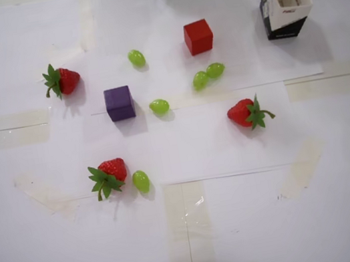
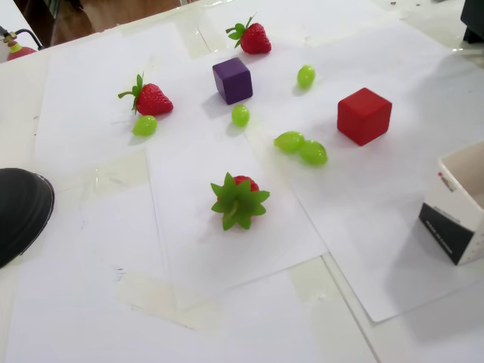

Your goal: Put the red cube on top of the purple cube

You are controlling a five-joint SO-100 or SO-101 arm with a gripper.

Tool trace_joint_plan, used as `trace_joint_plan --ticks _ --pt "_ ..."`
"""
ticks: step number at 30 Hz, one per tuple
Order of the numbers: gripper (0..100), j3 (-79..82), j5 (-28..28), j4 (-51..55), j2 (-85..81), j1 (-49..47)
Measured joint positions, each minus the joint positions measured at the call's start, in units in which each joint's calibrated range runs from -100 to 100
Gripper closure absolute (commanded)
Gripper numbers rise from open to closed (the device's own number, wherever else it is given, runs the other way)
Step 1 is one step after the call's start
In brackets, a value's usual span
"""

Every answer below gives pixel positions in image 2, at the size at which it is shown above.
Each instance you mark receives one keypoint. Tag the red wooden cube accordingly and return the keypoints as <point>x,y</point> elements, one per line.
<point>363,117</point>

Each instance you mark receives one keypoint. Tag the purple wooden cube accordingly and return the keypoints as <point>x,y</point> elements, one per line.
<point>232,83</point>

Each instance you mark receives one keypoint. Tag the plastic strawberry with wide leaves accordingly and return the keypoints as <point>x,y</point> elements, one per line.
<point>238,204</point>

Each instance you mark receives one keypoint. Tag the green plastic grape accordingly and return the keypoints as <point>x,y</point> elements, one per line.
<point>144,125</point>
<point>313,152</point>
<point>305,75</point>
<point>240,115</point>
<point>289,141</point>

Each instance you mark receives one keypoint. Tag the small white paper sheet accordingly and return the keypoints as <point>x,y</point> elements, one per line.
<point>196,257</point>

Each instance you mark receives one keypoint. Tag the plastic strawberry with long stem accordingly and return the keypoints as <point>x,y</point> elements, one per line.
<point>153,100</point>

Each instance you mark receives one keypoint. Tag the large white paper sheet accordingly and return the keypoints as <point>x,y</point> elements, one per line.
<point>378,189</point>

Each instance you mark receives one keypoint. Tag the translucent tape strip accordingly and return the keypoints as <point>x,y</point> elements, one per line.
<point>170,302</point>

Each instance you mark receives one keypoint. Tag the plastic strawberry with curled leaves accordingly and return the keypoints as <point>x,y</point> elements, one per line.
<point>255,39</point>

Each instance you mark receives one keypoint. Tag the white and black cardboard box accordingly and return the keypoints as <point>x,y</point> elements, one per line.
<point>446,234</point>

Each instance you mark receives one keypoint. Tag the black round object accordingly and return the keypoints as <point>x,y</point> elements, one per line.
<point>19,211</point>

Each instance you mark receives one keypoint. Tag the red fire extinguisher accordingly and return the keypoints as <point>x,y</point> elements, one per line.
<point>20,53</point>

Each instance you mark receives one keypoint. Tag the black boxy stand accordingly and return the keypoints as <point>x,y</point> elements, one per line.
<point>474,19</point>

